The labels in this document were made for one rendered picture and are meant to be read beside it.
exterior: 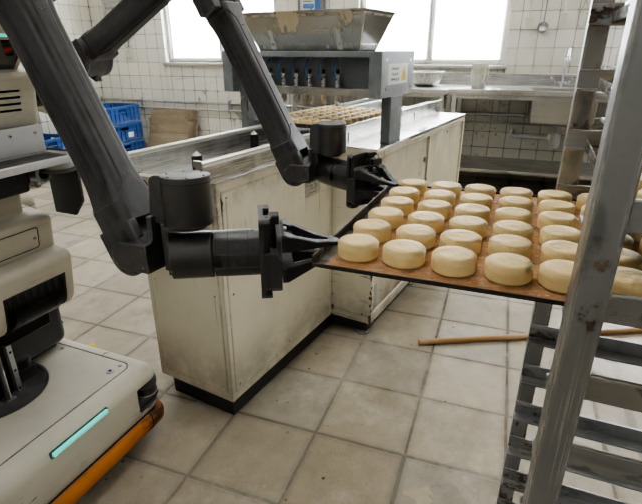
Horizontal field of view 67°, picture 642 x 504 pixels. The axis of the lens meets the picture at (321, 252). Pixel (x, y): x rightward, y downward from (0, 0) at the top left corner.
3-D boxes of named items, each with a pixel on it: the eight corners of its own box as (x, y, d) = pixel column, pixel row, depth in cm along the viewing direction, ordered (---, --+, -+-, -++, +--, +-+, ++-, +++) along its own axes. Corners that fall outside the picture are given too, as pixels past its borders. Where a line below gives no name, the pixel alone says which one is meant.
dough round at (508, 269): (536, 274, 54) (539, 257, 54) (525, 291, 51) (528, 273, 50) (491, 264, 57) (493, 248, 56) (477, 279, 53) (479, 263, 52)
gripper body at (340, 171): (353, 156, 89) (328, 150, 94) (352, 209, 93) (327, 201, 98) (379, 152, 92) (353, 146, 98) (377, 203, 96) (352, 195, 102)
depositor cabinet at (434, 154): (351, 228, 349) (355, 107, 317) (450, 247, 317) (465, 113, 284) (239, 303, 247) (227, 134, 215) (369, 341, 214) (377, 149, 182)
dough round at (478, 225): (479, 228, 69) (480, 214, 68) (491, 240, 64) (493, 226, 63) (444, 228, 69) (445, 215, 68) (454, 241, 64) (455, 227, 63)
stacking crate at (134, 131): (117, 136, 597) (114, 119, 589) (144, 138, 584) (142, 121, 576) (79, 145, 545) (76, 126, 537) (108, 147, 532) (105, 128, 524)
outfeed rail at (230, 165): (427, 111, 295) (428, 99, 292) (432, 111, 294) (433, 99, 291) (194, 185, 134) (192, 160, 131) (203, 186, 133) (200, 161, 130)
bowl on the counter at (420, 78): (403, 86, 435) (404, 71, 430) (410, 84, 463) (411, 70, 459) (440, 87, 425) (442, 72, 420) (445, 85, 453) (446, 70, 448)
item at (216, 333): (271, 311, 239) (262, 124, 205) (332, 329, 223) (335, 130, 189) (163, 391, 183) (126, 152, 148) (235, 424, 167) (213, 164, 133)
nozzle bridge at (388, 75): (270, 125, 241) (267, 50, 228) (409, 137, 208) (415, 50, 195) (226, 134, 215) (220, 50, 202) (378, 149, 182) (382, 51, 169)
